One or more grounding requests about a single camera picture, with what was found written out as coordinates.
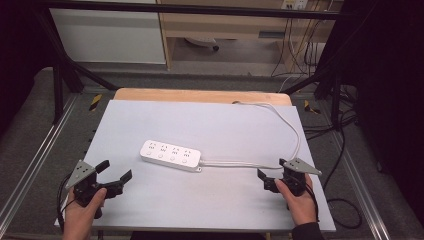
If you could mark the aluminium rail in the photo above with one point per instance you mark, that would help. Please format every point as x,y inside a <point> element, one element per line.
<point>360,186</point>
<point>40,156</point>

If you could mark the chair base with caster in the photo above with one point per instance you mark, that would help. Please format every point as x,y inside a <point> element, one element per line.
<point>203,41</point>

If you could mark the person's right hand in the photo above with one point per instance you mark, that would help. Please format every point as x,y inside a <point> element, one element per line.
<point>301,206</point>

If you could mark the person's left hand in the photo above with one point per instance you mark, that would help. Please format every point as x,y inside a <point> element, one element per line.
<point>78,220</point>

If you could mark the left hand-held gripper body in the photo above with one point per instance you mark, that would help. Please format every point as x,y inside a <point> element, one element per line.
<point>81,173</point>

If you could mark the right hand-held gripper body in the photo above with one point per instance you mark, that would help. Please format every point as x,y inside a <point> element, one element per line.
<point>296,180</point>

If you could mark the white cabinet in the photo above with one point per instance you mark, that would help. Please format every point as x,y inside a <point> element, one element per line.
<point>106,36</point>

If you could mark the black curtain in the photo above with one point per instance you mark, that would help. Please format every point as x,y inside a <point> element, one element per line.
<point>20,50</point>
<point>390,83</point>

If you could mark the black metal stand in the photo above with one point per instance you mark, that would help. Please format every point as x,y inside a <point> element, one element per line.
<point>58,86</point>
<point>336,100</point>

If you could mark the white wall socket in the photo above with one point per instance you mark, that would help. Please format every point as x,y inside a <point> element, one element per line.
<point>294,4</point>

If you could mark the white power strip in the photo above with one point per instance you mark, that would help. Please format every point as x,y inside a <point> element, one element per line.
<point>170,155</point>

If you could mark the black metal crossbar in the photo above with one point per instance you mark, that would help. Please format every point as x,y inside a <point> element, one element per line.
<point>200,10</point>

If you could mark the wooden desk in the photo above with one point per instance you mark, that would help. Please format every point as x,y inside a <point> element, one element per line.
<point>233,28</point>

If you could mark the wooden board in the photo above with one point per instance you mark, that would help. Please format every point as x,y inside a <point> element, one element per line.
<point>200,96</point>

